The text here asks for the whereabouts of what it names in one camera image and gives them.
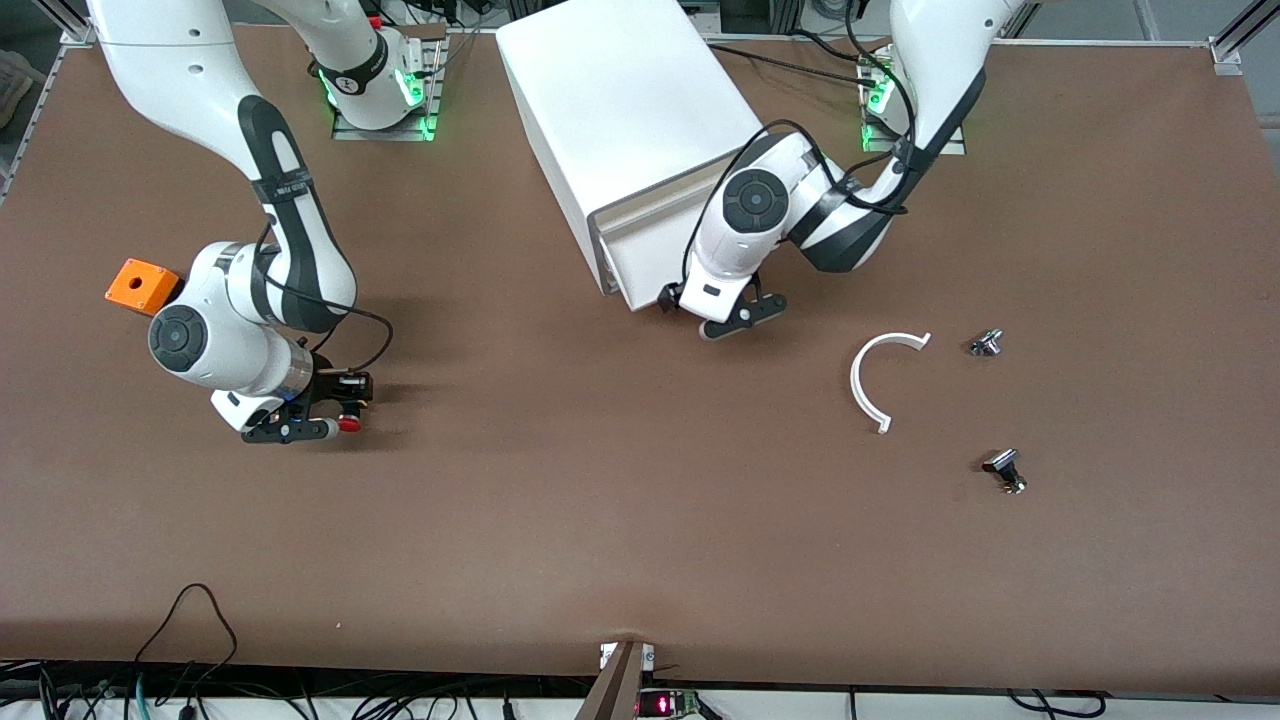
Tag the white curved plastic arc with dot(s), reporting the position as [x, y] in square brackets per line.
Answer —
[856, 385]

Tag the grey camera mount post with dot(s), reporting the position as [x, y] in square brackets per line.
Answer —
[618, 685]

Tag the small silver metal fitting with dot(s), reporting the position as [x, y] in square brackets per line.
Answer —
[986, 343]

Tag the aluminium frame profile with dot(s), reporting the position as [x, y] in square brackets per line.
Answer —
[70, 20]
[1240, 40]

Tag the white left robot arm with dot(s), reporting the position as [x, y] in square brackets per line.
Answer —
[940, 70]

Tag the small red LED device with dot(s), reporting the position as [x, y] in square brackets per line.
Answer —
[665, 704]

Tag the orange button enclosure box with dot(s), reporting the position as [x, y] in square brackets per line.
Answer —
[138, 283]

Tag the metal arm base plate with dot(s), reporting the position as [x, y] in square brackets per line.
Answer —
[872, 95]
[432, 90]

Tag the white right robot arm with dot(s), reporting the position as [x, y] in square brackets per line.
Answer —
[200, 90]

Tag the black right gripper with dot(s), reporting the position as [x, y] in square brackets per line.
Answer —
[326, 386]

